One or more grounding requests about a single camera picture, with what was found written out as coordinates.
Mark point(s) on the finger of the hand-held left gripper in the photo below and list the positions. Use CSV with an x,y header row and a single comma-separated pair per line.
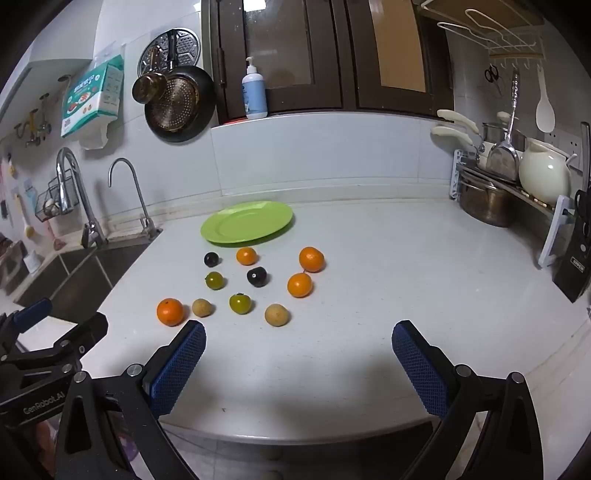
x,y
87,330
34,311

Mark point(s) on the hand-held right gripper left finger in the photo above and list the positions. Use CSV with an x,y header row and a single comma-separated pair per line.
x,y
184,360

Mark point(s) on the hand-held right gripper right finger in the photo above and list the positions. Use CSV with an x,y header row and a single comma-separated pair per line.
x,y
420,369

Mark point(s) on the green cherry tomato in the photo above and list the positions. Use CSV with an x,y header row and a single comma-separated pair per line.
x,y
240,303
214,280

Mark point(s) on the green plate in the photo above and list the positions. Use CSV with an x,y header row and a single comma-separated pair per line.
x,y
247,223

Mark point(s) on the steel sink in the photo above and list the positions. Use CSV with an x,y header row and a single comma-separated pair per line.
x,y
83,281

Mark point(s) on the dark round fruit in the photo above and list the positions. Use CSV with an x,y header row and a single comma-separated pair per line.
x,y
256,276
212,259

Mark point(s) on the small orange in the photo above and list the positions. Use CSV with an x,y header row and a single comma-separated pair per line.
x,y
246,256

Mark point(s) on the large steel faucet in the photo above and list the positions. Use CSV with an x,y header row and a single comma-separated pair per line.
x,y
76,180

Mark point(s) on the slim steel faucet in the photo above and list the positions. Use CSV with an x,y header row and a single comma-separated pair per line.
x,y
138,194

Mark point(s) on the large steel pot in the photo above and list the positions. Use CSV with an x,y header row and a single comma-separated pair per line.
x,y
485,203

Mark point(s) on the black knife block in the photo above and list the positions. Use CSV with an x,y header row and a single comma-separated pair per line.
x,y
572,263

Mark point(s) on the white metal dish rack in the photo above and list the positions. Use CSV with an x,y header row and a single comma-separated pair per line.
x,y
551,235

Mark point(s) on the green and white bag box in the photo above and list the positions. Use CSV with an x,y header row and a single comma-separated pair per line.
x,y
92,99

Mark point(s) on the metal spatula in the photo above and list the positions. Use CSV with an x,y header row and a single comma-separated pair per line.
x,y
503,159

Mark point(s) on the cream ceramic jug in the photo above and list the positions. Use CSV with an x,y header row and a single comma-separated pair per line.
x,y
545,173

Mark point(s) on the golden strainer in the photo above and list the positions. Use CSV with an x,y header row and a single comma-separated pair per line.
x,y
178,108

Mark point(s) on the steel pot with lid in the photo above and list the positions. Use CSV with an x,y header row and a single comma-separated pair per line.
x,y
491,134

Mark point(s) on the small copper pot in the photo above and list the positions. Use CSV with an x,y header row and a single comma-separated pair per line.
x,y
148,87

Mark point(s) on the black frying pan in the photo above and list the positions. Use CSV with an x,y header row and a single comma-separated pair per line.
x,y
205,106

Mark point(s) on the white pump soap bottle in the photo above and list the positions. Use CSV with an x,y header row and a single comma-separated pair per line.
x,y
255,94

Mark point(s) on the white rice spoon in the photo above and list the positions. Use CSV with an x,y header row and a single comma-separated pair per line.
x,y
545,108

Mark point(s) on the round metal steamer plate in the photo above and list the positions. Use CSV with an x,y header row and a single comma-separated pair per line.
x,y
184,48

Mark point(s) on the black scissors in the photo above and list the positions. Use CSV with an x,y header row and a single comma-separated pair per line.
x,y
492,76

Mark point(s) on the dark brown glass cabinet door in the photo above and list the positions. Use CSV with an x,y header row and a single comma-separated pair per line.
x,y
277,46
397,50

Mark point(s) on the wall hooks with yellow tools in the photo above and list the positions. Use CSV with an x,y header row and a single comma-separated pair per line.
x,y
32,127

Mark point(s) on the white wall socket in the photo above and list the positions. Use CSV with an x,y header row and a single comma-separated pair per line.
x,y
561,141

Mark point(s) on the wooden hook rail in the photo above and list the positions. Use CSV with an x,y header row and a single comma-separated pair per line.
x,y
517,57

